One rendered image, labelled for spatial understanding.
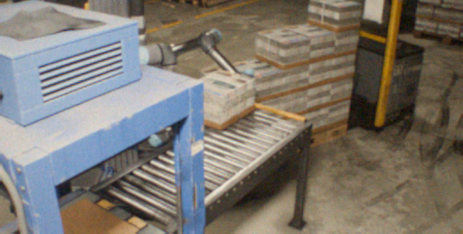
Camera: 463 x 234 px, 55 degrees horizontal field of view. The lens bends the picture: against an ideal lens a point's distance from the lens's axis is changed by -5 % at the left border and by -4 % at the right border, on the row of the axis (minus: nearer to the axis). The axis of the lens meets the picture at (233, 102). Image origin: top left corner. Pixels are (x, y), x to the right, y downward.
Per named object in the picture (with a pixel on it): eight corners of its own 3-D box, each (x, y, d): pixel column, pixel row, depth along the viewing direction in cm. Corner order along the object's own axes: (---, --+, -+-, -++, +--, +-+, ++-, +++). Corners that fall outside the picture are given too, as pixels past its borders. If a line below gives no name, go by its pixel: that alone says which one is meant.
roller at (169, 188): (137, 173, 247) (137, 166, 245) (206, 206, 223) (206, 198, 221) (130, 178, 243) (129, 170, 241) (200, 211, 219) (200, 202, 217)
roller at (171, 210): (119, 184, 237) (118, 176, 235) (189, 219, 213) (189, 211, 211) (112, 189, 234) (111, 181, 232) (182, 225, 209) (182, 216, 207)
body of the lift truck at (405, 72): (334, 107, 515) (341, 36, 483) (365, 96, 544) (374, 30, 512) (383, 130, 464) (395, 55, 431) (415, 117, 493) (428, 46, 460)
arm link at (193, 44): (152, 51, 355) (211, 30, 329) (162, 47, 368) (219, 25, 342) (158, 66, 358) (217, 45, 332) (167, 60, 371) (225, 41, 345)
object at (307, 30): (282, 28, 409) (282, 26, 408) (307, 23, 423) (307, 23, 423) (311, 38, 381) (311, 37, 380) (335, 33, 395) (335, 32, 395)
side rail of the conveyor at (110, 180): (240, 117, 331) (240, 101, 326) (247, 118, 328) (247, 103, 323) (89, 208, 230) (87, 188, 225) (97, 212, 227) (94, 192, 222)
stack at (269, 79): (198, 160, 406) (197, 70, 372) (298, 126, 468) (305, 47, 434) (222, 181, 377) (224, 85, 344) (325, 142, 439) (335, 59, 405)
